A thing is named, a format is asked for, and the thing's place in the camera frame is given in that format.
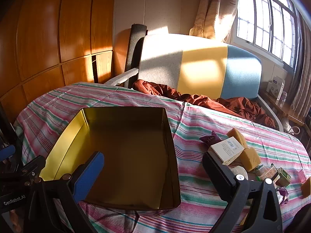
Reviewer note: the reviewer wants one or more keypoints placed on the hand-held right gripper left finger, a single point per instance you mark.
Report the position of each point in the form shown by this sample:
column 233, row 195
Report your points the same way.
column 90, row 174

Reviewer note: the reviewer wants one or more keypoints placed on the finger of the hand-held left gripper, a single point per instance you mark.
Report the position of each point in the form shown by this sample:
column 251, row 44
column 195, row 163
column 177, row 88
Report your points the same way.
column 6, row 152

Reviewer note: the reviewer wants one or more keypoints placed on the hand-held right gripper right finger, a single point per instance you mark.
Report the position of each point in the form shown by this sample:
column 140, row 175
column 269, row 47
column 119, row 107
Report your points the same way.
column 218, row 174

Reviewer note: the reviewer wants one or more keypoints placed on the small purple packet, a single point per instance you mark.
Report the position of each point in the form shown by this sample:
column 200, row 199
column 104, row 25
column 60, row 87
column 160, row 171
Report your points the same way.
column 210, row 139

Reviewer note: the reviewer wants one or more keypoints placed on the purple snack packet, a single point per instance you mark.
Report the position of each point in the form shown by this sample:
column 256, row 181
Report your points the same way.
column 283, row 195

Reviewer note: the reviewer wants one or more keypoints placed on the wedge yellow sponge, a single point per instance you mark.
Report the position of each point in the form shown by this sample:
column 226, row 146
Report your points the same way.
column 306, row 188

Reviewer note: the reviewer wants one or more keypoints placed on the white carton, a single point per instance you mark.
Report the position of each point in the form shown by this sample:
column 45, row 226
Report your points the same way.
column 227, row 150

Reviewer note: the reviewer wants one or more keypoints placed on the cracker packet with yellow label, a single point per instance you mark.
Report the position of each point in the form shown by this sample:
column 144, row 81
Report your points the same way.
column 260, row 172

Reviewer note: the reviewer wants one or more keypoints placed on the striped bedsheet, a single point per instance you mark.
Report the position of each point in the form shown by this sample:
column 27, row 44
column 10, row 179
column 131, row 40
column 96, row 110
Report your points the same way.
column 199, row 126

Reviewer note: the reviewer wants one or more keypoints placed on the small green box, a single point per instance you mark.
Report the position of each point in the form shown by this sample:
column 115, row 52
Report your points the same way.
column 283, row 177

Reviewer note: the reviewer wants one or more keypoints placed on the rust brown quilt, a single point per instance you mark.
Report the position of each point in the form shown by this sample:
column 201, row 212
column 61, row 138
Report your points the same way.
column 243, row 106

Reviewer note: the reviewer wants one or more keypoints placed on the wooden side table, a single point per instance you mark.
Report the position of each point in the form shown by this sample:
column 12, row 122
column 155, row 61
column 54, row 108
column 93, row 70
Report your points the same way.
column 286, row 111

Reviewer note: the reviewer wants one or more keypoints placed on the person's dark clothing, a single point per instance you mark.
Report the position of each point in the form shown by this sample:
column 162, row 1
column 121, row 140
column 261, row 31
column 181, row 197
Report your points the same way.
column 300, row 219

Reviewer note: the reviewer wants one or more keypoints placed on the purple bottle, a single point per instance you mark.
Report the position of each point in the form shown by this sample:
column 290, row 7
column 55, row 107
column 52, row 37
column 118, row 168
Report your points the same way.
column 283, row 96

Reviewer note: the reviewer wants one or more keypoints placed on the white cardboard box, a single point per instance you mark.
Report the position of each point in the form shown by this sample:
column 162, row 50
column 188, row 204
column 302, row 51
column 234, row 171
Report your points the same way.
column 274, row 87

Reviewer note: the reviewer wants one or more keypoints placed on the grey yellow blue headboard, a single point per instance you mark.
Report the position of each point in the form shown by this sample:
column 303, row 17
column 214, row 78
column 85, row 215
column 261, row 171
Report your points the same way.
column 199, row 72

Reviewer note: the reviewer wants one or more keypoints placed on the grey yellow blue chair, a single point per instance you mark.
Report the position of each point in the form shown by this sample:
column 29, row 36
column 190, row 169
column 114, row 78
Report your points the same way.
column 124, row 76

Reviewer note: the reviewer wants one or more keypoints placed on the brown striped curtain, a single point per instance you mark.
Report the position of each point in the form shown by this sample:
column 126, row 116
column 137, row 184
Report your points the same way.
column 301, row 77

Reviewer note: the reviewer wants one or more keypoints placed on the wooden wardrobe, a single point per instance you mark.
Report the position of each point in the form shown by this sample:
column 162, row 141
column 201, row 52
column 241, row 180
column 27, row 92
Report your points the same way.
column 48, row 29

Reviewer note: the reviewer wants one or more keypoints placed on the barred window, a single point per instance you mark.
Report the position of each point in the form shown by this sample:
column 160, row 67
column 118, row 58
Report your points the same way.
column 264, row 29

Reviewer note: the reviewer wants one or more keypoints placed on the beige patterned curtain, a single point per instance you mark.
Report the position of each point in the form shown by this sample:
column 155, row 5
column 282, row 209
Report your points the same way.
column 213, row 4

